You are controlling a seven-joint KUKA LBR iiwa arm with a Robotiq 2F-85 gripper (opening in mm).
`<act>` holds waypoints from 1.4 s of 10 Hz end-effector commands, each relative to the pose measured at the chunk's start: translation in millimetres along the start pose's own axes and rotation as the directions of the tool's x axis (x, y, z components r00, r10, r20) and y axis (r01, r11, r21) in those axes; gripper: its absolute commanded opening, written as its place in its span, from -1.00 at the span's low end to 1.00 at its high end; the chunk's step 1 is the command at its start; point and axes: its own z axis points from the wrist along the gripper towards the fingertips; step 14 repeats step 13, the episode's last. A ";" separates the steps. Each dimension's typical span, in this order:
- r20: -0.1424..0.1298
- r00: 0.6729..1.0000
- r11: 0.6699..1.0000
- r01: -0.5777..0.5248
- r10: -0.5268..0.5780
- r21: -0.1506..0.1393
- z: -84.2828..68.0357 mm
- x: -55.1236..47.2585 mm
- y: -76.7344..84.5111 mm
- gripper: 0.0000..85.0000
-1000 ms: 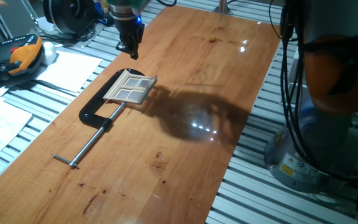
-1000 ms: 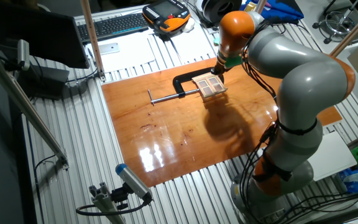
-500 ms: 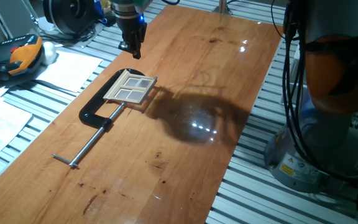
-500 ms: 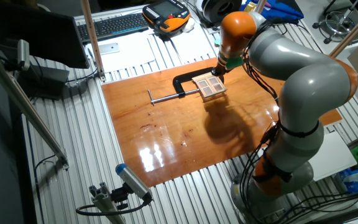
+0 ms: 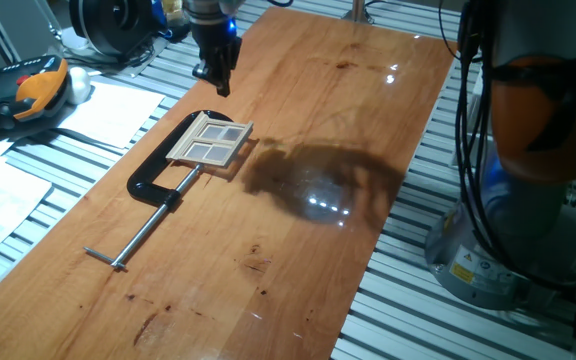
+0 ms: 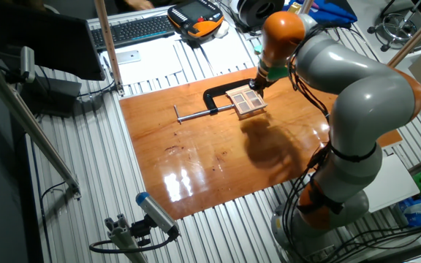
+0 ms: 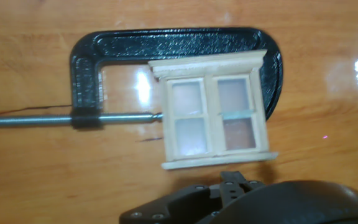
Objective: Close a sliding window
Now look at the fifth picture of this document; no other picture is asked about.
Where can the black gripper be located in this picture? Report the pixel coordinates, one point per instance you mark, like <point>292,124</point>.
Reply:
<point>215,42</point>

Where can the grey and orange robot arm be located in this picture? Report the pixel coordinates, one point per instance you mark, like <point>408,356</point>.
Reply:
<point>543,150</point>

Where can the yellow packet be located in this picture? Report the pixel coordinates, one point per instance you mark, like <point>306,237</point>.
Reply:
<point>170,7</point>

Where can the white paper sheet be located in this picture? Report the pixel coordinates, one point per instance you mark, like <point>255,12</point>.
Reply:
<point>3,210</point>
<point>113,112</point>

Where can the black filament spool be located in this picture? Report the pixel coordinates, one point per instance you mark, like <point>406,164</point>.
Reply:
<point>113,25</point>

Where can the black metal C-clamp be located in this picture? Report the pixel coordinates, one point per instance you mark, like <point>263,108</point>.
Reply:
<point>140,187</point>

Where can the white computer mouse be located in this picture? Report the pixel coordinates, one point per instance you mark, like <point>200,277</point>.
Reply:
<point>79,85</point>

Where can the glossy wooden board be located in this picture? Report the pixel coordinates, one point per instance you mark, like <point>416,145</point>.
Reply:
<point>268,250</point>

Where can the orange and black teach pendant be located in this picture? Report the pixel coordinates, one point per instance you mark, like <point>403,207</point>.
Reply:
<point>33,90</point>

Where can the miniature wooden window frame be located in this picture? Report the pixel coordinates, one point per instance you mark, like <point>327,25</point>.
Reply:
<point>183,145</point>

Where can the wooden frame post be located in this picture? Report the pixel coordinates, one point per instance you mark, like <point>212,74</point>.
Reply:
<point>358,10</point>

